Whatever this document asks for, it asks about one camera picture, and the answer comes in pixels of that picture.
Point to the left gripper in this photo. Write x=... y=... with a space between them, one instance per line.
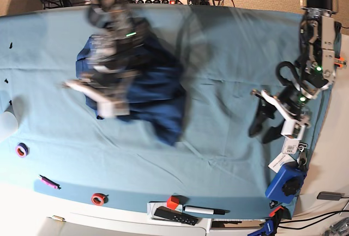
x=289 y=104

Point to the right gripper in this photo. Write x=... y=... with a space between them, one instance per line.
x=107 y=88

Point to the dark blue t-shirt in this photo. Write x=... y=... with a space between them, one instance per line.
x=156 y=94

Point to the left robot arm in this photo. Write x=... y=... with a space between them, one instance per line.
x=311 y=73

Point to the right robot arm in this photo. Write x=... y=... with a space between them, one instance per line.
x=112 y=63

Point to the white blister pack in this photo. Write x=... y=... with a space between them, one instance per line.
x=290 y=146

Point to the white paper card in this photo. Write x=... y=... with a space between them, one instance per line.
x=280 y=160

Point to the metal keys carabiner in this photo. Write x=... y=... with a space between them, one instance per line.
x=302 y=156

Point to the blue box with knob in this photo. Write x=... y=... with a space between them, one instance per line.
x=286 y=183

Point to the light blue table cloth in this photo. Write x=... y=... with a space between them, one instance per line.
x=226 y=53

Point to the blue orange clamp bottom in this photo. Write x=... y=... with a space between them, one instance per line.
x=271 y=225

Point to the orange black utility clamp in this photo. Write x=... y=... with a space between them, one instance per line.
x=340 y=63

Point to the grey adapter box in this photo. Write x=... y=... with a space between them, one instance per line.
x=329 y=196

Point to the power strip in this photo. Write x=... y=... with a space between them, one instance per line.
x=156 y=2

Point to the white paper roll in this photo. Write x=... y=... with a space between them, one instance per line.
x=8 y=123

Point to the purple tape roll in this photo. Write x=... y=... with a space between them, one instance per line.
x=22 y=150

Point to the pink pen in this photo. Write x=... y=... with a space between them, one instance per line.
x=49 y=183

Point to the red tape roll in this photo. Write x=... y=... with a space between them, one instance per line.
x=99 y=199

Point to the white black marker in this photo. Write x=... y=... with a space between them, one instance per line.
x=200 y=210

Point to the orange red cube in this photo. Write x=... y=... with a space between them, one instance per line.
x=172 y=202

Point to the black remote control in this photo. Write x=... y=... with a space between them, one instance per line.
x=175 y=216

